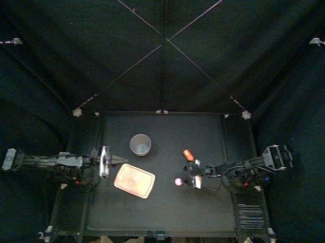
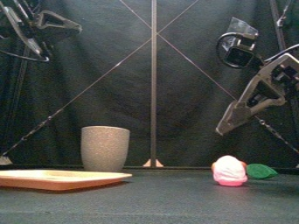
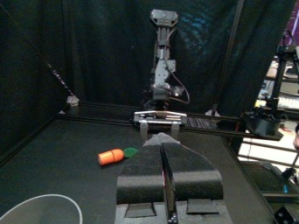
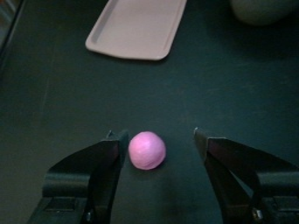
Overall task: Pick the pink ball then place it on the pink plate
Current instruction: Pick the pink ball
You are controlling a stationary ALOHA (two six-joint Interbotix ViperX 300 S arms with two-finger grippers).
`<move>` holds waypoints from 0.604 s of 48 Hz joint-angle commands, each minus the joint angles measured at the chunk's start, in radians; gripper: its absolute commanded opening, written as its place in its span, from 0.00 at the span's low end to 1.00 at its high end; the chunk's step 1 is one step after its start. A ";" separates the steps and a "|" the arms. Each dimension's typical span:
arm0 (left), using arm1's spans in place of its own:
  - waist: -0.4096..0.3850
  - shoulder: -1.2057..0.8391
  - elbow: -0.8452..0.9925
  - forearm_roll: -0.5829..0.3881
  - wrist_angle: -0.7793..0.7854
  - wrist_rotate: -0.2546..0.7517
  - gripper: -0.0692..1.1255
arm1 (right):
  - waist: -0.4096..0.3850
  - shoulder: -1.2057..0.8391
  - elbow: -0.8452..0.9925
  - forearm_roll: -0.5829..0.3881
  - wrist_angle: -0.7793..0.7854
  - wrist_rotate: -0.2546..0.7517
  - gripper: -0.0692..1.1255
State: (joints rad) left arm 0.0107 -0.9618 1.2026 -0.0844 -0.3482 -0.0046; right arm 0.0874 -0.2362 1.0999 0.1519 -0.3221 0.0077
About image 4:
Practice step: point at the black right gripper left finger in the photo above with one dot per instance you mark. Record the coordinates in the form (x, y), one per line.
(91, 178)

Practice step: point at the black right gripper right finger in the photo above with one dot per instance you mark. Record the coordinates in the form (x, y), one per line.
(241, 175)

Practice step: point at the pink ball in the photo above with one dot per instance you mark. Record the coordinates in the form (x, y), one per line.
(148, 150)

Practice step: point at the pink rectangular plate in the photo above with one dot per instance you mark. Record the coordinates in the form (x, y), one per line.
(137, 27)

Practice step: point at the grey plastic cup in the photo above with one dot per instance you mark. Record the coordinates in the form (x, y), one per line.
(264, 10)

